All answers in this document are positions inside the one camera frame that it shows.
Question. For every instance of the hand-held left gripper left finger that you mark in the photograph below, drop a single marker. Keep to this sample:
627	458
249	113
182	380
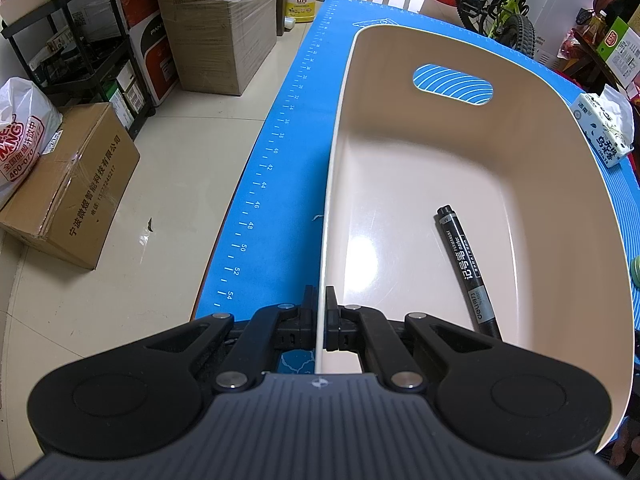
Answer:
310	320

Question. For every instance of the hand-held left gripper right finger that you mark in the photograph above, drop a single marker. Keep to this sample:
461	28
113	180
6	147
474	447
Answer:
331	320

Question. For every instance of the beige plastic bin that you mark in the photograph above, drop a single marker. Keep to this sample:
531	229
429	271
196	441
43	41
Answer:
400	170

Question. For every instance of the blue table mat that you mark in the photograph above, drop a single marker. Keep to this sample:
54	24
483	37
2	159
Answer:
280	200

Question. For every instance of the black marker pen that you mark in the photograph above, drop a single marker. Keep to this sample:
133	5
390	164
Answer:
465	265

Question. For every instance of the brown printed cardboard box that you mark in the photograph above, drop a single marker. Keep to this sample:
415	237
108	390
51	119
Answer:
75	185

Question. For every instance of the large wrapped cardboard box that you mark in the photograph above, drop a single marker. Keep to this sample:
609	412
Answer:
225	45

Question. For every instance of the red and white appliance box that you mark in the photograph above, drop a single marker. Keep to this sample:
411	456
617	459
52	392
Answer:
155	65

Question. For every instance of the green round object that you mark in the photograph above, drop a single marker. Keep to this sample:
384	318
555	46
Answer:
636	270

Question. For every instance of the tissue pack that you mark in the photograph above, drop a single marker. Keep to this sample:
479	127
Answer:
602	127

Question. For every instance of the white red-print plastic bag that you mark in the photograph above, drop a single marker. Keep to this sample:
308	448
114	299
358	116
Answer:
22	130

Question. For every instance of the green and black bicycle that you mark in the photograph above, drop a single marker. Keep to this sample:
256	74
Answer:
505	10

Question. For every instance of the black metal rack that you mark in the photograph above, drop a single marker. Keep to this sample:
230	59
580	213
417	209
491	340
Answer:
80	35

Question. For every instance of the green and white box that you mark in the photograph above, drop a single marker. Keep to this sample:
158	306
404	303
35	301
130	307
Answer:
620	55

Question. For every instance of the white cabinet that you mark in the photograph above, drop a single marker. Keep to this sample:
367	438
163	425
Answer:
565	0

